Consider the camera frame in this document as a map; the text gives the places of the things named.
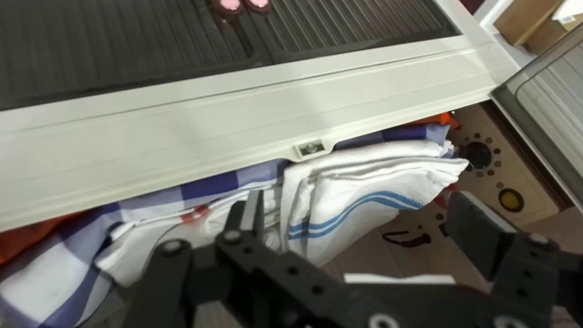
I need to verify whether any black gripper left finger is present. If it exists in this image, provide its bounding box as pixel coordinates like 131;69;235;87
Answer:
219;191;264;249

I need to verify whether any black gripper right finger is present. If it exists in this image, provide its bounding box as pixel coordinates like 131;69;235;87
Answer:
446;191;556;282

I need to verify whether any white and blue striped towel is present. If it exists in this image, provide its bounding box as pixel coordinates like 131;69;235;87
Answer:
281;140;468;266

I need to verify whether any open right cabinet door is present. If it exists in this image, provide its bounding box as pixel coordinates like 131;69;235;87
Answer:
492;27;583;209

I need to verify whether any white stacked cabinet unit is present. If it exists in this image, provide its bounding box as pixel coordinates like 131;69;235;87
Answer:
0;0;518;231

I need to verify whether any brown printed cardboard piece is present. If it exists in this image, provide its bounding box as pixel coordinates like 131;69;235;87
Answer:
324;102;567;290

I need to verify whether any blue checkered cloth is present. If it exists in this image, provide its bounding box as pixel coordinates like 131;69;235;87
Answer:
0;126;448;328

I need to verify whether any orange cloth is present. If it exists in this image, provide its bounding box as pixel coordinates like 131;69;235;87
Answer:
0;213;78;266

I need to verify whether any flat cardboard tray box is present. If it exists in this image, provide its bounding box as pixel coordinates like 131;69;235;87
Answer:
494;0;583;54

